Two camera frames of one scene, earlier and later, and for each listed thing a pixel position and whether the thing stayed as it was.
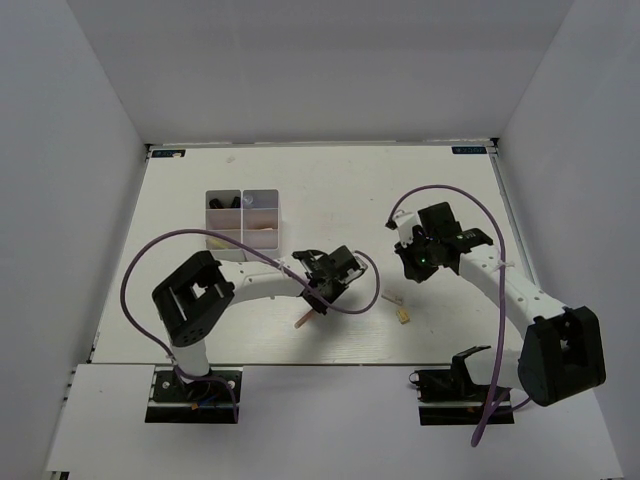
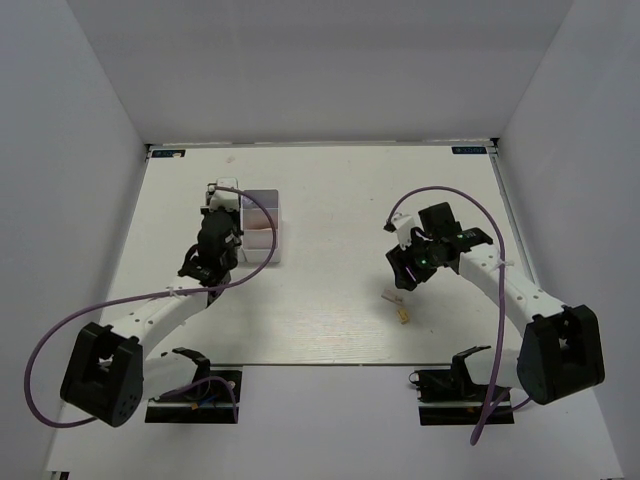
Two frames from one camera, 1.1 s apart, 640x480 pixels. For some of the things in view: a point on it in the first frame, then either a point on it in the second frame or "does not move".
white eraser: (390, 295) does not move
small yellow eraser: (403, 315) does not move
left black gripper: (316, 303) → (236, 218)
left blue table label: (176, 153) does not move
